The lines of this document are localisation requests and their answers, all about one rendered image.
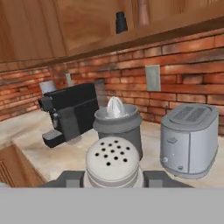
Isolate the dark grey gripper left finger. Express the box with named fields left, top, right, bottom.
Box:
left=39, top=170, right=86, bottom=188

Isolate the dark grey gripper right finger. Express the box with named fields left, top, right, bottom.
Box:
left=143, top=170, right=193, bottom=188

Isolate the wooden base cabinet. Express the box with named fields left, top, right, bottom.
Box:
left=0, top=143, right=47, bottom=188

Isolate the white shaker with holes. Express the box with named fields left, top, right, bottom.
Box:
left=83, top=136, right=144, bottom=188

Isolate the silver toaster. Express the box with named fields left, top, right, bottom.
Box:
left=159, top=102, right=220, bottom=179

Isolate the black coffee machine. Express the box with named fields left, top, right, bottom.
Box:
left=38, top=82, right=101, bottom=149

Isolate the grey citrus juicer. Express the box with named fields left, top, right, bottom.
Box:
left=92, top=95, right=144, bottom=161

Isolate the small grey wall outlet plate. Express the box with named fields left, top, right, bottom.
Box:
left=64, top=72, right=74, bottom=88

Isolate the wooden wall cabinet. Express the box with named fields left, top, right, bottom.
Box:
left=0, top=0, right=224, bottom=68

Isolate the black cabinet handle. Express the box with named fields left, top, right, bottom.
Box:
left=115, top=10, right=129, bottom=35

